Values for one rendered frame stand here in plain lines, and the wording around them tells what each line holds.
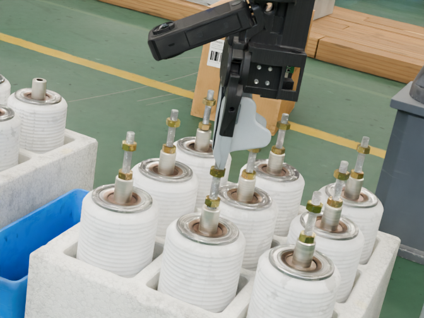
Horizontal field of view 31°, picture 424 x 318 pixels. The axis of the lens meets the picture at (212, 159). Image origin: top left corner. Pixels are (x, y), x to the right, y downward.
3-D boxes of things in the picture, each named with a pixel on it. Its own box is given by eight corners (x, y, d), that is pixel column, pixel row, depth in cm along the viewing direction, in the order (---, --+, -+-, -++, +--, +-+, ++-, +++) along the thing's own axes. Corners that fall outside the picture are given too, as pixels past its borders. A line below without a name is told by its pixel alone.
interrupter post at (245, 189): (231, 197, 100) (235, 174, 99) (244, 194, 101) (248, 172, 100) (243, 204, 98) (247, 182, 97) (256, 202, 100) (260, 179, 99)
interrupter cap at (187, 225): (243, 250, 87) (245, 245, 87) (178, 245, 85) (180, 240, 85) (232, 219, 94) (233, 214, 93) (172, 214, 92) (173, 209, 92)
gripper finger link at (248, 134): (264, 183, 84) (279, 104, 81) (211, 176, 83) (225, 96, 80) (260, 173, 87) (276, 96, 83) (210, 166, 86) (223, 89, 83)
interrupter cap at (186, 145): (228, 163, 111) (229, 158, 111) (177, 156, 110) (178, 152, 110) (222, 144, 118) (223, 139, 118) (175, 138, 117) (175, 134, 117)
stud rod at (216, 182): (204, 216, 89) (214, 156, 86) (209, 213, 89) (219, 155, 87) (210, 219, 88) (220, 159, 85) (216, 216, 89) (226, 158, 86)
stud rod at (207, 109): (200, 139, 113) (207, 91, 110) (199, 136, 114) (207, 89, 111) (206, 139, 113) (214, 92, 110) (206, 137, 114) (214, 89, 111)
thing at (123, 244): (142, 346, 96) (161, 221, 90) (66, 340, 95) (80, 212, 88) (141, 304, 105) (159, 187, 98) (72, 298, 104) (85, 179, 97)
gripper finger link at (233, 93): (234, 141, 80) (248, 61, 77) (219, 139, 80) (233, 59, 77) (230, 128, 85) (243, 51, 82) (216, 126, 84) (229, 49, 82)
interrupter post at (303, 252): (286, 262, 86) (291, 237, 85) (300, 258, 87) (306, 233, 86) (301, 272, 84) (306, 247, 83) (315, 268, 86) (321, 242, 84)
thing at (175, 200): (188, 301, 108) (208, 187, 101) (122, 303, 104) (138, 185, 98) (171, 265, 116) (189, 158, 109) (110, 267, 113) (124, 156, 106)
